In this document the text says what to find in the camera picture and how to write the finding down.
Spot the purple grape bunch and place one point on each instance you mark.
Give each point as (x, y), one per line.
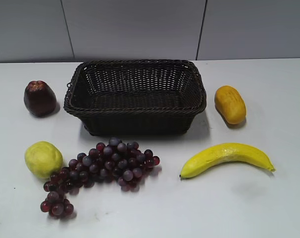
(116, 161)

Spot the black woven wicker basket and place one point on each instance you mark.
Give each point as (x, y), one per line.
(135, 97)

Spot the orange-yellow mango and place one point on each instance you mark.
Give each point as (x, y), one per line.
(230, 104)

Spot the yellow banana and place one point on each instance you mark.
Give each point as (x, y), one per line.
(225, 153)

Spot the dark red wax apple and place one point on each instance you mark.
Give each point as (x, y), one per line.
(39, 98)

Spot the yellow-green lemon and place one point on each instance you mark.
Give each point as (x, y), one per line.
(42, 159)

